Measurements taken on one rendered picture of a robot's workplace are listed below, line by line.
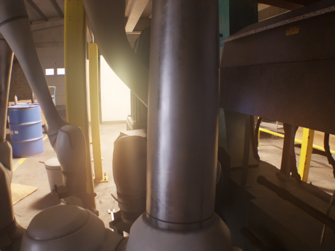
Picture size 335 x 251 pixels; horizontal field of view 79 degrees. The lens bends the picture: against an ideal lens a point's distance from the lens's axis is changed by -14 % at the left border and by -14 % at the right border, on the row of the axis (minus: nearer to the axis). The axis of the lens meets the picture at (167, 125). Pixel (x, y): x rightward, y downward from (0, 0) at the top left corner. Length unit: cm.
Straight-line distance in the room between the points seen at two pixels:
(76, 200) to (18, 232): 23
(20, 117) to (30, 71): 350
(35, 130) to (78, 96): 326
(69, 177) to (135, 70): 50
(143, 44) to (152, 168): 179
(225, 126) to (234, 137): 10
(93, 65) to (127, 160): 230
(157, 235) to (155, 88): 19
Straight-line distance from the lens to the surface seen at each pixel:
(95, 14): 47
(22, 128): 431
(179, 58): 29
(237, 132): 171
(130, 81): 48
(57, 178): 266
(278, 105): 114
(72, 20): 117
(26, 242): 40
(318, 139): 453
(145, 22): 306
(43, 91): 86
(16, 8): 81
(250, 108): 131
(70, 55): 114
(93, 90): 282
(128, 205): 66
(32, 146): 438
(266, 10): 253
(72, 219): 38
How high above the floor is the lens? 120
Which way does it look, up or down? 10 degrees down
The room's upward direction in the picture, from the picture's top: straight up
